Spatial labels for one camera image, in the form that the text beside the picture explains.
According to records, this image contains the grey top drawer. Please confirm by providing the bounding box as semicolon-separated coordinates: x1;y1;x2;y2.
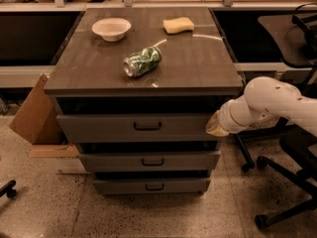
57;114;217;143

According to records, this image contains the grey drawer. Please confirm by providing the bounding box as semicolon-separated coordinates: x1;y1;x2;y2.
93;178;211;195
79;151;220;173
57;114;217;143

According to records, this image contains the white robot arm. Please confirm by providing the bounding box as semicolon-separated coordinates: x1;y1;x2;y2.
205;76;317;137

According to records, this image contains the grey middle drawer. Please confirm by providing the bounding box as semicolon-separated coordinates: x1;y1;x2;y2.
79;151;220;173

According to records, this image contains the grey drawer cabinet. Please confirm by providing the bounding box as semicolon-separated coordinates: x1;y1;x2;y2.
45;8;243;181

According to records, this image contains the grey bottom drawer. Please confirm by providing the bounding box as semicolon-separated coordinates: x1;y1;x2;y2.
93;178;211;195

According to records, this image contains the black office chair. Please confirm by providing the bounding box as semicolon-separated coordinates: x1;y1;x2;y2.
235;118;317;229

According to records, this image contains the crushed green soda can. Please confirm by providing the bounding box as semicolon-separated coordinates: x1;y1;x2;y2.
123;47;161;77

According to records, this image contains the yellow sponge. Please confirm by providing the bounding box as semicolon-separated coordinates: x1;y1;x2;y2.
163;17;194;34

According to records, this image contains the white bowl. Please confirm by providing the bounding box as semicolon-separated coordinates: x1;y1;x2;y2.
92;18;132;42

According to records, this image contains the brown cardboard piece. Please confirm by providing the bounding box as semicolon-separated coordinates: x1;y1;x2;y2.
9;74;62;145

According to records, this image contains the black chair caster left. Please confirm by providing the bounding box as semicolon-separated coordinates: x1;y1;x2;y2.
0;180;17;198

